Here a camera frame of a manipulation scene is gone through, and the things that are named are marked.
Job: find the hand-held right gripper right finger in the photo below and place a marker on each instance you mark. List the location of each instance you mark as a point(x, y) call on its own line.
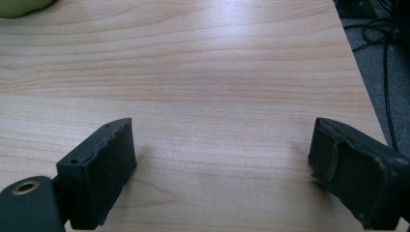
point(361, 174)

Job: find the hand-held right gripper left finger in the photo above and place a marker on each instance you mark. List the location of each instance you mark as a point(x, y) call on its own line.
point(103, 174)

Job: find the black equipment base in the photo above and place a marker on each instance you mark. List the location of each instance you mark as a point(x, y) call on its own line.
point(357, 8)

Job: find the green round fruit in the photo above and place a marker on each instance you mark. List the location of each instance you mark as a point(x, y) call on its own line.
point(22, 6)

